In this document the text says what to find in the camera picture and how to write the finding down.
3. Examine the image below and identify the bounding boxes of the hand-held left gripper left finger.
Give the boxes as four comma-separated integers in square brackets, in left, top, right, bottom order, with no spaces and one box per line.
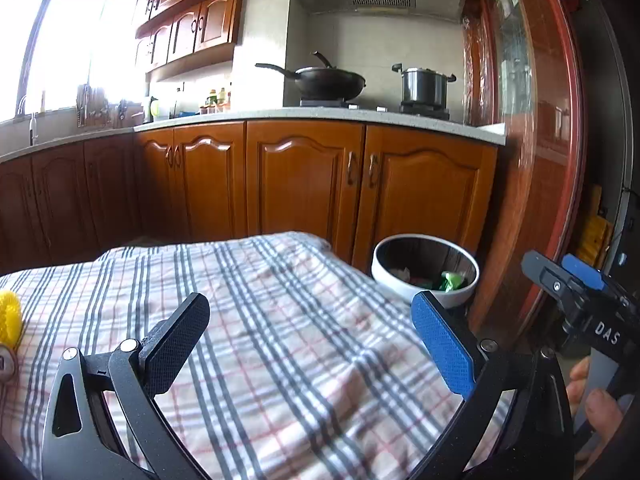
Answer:
[41,292,211,480]

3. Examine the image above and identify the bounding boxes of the metal sink faucet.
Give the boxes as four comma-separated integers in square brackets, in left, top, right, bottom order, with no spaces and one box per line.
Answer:
[17,95,41,147]

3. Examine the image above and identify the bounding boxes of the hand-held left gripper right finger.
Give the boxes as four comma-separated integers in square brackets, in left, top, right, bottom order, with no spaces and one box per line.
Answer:
[411,290,576,480]

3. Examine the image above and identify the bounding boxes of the row of condiment bottles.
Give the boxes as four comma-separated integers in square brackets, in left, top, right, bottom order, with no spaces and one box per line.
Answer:
[200,87,234,114]

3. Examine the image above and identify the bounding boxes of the light stone countertop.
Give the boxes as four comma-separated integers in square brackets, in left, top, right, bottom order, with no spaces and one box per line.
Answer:
[0,107,507,163]

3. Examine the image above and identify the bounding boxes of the wooden kitchen base cabinet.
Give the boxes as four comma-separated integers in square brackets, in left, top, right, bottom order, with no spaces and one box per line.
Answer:
[0,120,501,281]

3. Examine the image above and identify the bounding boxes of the white round waste bin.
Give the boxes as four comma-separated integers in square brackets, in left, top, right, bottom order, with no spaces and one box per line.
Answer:
[371,233,481,310]

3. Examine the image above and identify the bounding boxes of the yellow mesh scrubber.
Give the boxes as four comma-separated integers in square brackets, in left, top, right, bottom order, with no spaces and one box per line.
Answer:
[0,289,23,351]

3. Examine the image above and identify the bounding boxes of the kitchen window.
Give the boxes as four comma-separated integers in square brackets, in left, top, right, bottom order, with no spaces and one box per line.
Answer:
[0,0,151,126]

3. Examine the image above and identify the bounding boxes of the lime green drink pouch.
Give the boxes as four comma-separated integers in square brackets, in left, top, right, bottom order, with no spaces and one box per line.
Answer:
[439,270,469,292]

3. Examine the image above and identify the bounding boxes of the wooden wall cabinets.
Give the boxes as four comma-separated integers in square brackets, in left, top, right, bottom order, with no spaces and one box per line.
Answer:
[132,0,281,84]

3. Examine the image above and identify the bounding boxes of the black wok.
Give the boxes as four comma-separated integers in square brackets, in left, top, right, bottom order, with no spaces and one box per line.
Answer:
[255,51,367,101]

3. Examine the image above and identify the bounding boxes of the person's right hand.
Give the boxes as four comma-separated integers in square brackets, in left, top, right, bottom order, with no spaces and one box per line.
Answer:
[569,360,625,463]

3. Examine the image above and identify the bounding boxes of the steel cooking pot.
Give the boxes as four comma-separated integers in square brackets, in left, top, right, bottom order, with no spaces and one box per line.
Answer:
[391,62,457,110]

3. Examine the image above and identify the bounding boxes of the red wooden glass door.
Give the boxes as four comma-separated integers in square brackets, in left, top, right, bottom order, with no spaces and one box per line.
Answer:
[462,0,636,348]

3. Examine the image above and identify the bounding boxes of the small metal object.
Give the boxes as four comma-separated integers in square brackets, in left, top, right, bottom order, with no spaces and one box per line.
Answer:
[0,345,17,384]

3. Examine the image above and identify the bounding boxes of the plaid checked cloth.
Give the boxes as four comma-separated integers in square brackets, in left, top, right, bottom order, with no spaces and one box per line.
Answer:
[0,231,516,480]

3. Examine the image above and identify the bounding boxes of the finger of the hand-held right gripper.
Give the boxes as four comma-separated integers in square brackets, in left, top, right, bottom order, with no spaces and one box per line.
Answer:
[522,250,589,312]
[561,253,609,292]

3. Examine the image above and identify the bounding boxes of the yellow board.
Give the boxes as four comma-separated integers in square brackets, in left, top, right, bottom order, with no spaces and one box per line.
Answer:
[575,185,615,271]

